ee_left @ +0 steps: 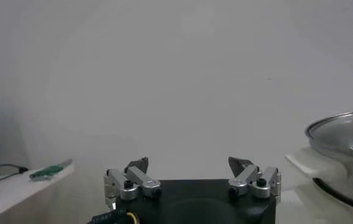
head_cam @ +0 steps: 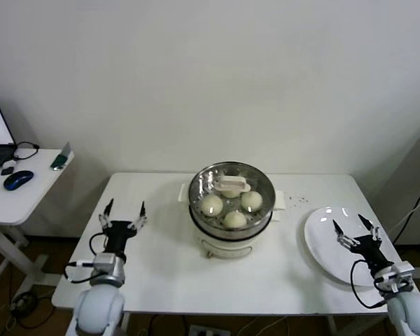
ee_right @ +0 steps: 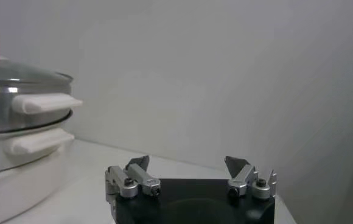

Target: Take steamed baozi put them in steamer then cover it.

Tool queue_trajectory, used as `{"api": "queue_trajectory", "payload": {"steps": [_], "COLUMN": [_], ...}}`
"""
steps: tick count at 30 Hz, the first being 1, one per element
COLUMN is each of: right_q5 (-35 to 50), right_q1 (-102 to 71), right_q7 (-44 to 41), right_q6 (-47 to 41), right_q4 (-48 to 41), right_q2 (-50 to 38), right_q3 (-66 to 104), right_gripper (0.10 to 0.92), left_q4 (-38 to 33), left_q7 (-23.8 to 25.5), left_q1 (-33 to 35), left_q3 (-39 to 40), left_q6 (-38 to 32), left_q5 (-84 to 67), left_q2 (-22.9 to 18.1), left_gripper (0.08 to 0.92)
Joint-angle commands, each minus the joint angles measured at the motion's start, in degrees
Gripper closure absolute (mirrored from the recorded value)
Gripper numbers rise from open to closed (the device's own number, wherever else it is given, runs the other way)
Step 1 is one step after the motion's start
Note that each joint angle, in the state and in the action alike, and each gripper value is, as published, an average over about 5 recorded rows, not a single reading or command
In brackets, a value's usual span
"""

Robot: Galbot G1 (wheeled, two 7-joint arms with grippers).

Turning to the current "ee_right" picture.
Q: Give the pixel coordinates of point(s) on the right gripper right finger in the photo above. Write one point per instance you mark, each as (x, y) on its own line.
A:
(243, 179)

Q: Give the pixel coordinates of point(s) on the glass pot lid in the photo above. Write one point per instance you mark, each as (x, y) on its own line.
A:
(12, 71)

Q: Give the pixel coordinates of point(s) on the white electric cooker pot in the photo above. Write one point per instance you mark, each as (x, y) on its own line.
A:
(18, 188)

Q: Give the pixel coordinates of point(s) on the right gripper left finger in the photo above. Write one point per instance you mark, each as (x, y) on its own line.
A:
(143, 178)

